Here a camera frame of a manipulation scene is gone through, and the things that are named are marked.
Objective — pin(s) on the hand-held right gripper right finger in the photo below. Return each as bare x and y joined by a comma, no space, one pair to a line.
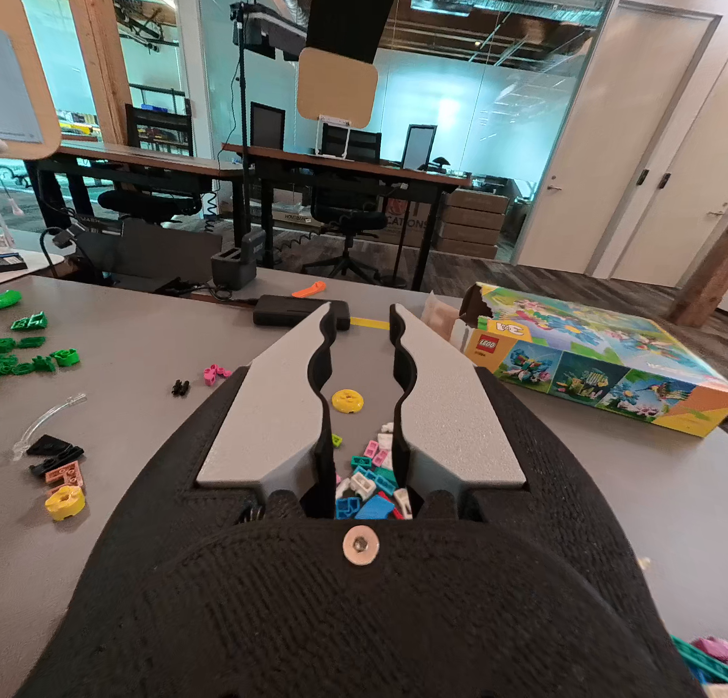
460,419

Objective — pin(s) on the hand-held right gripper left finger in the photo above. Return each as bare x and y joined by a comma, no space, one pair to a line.
261,413

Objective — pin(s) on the clear curved plastic rod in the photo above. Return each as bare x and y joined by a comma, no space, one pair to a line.
50,415

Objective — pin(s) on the grey desk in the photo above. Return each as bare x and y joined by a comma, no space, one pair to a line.
142,425

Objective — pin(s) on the wooden office desk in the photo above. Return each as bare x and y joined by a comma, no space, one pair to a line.
142,157
398,173

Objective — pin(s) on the pink small brick cluster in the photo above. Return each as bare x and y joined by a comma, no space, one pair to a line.
213,374

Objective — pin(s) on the black small brick cluster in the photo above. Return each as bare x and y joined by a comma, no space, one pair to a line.
180,388

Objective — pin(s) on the yellow round dish brick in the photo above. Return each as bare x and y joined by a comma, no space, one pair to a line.
347,400

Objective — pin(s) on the black rectangular case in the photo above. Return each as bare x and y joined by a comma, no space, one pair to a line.
284,311

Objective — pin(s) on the pile of colourful toy bricks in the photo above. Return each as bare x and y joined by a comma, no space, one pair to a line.
375,504

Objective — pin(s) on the yellow tape strip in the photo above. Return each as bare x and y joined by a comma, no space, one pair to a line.
369,323

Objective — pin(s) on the orange brick separator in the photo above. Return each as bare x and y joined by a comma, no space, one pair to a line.
310,288

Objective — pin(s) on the grey battery charger dock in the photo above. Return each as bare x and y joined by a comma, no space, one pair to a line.
233,268

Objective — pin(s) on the colourful toy brick box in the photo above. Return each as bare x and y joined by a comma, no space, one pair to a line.
597,357

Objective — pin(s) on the dark grey panel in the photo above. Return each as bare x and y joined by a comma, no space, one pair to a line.
159,248

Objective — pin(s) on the stack of cardboard boxes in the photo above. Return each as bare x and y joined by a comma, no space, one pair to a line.
472,220

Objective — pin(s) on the salmon brick plate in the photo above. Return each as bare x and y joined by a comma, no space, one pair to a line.
67,473

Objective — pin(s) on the group of green bricks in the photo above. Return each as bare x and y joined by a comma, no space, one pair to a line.
65,358

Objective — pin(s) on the black wedge plate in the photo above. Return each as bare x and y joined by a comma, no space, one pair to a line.
60,460
48,445

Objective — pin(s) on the black office chair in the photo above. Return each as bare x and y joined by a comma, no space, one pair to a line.
347,220
148,203

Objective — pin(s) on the white round table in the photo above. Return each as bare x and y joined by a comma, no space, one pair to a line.
34,263

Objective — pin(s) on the black monitor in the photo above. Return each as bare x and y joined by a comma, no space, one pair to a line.
419,146
267,126

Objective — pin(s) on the black shelf rack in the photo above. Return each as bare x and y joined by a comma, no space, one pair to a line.
159,129

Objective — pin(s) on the white door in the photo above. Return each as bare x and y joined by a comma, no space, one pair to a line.
682,197
614,140

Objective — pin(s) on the tan rounded board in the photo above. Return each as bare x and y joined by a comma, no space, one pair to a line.
335,86

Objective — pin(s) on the tan framed board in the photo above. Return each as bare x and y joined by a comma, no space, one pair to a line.
46,112

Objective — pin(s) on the black hanging panel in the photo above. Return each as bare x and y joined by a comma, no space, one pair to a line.
347,15

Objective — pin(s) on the wooden post with red sign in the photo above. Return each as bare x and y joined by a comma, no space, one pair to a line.
702,288

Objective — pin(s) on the white frame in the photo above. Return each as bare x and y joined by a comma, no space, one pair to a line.
333,121

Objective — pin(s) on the plain wooden post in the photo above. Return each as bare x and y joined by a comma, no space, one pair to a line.
96,55

